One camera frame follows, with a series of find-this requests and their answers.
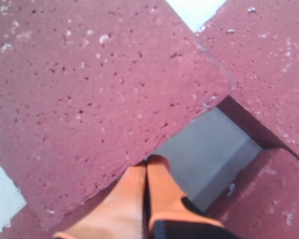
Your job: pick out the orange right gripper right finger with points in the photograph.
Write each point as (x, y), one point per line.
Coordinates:
(172, 215)

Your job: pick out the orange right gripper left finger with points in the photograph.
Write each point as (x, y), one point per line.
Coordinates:
(119, 215)

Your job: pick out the red brick with white chip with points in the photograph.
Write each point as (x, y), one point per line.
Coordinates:
(265, 201)

